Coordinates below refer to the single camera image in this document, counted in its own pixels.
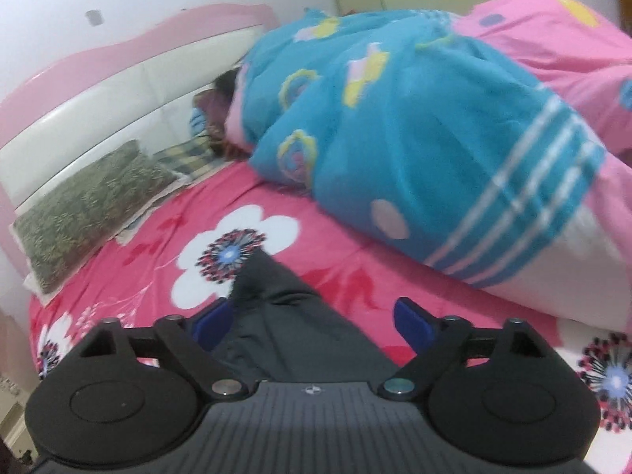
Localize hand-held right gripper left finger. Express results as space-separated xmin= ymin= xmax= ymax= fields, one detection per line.
xmin=79 ymin=297 xmax=250 ymax=401

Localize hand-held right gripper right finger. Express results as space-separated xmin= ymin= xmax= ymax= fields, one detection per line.
xmin=378 ymin=296 xmax=556 ymax=401

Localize dark grey shorts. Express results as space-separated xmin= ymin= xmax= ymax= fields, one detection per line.
xmin=212 ymin=249 xmax=403 ymax=386

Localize pink floral bed blanket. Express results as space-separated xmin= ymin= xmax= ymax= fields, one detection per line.
xmin=27 ymin=160 xmax=632 ymax=435

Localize pink and blue quilt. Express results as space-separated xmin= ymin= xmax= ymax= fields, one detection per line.
xmin=224 ymin=0 xmax=632 ymax=331

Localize checked pillow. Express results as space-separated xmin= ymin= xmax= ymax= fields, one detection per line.
xmin=153 ymin=134 xmax=223 ymax=179

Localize green leaf print pillow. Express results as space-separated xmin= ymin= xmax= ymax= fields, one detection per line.
xmin=12 ymin=139 xmax=179 ymax=296

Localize light blue cloth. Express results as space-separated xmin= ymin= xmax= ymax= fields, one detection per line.
xmin=189 ymin=106 xmax=211 ymax=136

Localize pink and white headboard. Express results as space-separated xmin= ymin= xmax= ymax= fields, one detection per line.
xmin=0 ymin=4 xmax=280 ymax=282

